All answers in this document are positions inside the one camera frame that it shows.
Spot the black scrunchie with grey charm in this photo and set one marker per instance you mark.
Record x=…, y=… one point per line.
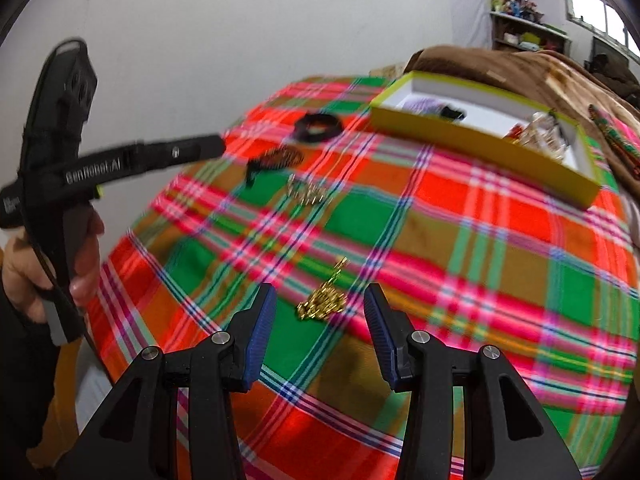
x=452, y=112

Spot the yellow cardboard box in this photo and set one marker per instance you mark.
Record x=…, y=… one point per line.
x=475, y=147

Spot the person's left forearm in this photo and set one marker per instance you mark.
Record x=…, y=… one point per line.
x=20, y=385

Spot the person's left hand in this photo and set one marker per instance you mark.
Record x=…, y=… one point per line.
x=87, y=265

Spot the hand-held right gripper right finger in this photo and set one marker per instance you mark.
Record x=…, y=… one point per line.
x=381, y=335

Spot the barred window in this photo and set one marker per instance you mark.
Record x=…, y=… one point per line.
x=595, y=7

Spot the brown blanket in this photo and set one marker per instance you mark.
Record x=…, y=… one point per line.
x=525, y=70

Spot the wooden shelf unit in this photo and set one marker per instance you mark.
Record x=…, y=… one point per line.
x=505, y=27

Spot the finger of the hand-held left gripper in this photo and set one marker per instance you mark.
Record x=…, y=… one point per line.
x=180, y=151

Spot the red green plaid cloth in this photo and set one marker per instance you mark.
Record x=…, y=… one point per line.
x=450, y=285

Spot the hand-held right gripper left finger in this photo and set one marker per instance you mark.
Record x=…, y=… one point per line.
x=261, y=330

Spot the folded plaid cloth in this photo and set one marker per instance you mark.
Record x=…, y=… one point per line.
x=617, y=140

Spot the row of shelf ornaments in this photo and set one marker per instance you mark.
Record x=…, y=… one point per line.
x=515, y=5

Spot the black wristband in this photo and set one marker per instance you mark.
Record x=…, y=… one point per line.
x=305, y=132

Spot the black television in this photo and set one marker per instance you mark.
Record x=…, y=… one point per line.
x=607, y=55

